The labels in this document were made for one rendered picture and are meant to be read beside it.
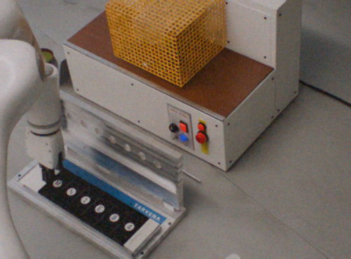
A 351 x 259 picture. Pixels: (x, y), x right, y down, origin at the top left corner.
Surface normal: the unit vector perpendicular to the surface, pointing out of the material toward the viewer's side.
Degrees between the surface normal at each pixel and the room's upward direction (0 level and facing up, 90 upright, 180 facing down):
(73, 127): 83
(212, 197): 0
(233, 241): 0
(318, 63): 0
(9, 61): 28
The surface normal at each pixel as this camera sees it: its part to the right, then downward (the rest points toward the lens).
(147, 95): -0.62, 0.61
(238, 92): -0.09, -0.68
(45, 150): -0.56, 0.47
